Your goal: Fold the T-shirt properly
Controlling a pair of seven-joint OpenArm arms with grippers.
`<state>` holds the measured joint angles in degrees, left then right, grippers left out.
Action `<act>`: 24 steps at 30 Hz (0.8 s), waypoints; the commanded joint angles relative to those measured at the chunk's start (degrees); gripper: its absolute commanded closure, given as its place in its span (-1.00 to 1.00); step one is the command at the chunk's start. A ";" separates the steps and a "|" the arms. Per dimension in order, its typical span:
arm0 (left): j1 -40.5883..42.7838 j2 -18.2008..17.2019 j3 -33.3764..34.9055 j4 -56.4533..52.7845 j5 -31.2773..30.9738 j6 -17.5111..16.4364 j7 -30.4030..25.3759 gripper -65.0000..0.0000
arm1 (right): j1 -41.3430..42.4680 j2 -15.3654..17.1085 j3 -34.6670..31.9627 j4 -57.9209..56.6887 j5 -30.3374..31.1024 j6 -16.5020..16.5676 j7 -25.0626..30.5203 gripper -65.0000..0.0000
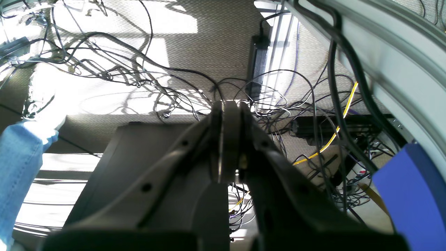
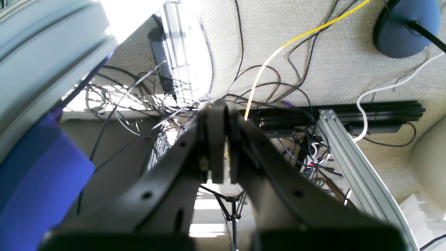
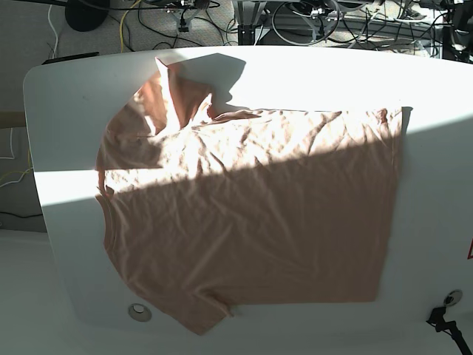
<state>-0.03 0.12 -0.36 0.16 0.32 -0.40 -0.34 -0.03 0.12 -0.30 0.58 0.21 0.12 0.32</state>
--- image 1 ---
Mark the black power strip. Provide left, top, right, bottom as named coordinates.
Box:
left=245, top=35, right=269, bottom=101

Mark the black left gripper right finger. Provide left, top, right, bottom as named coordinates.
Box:
left=239, top=102, right=370, bottom=241

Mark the yellow cable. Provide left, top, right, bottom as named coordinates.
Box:
left=293, top=82, right=359, bottom=166

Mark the blue jeans leg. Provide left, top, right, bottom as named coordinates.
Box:
left=0, top=121, right=59, bottom=251

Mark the blue panel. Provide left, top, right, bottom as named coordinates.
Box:
left=372, top=144, right=446, bottom=251

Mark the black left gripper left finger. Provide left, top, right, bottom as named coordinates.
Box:
left=65, top=101, right=223, bottom=230

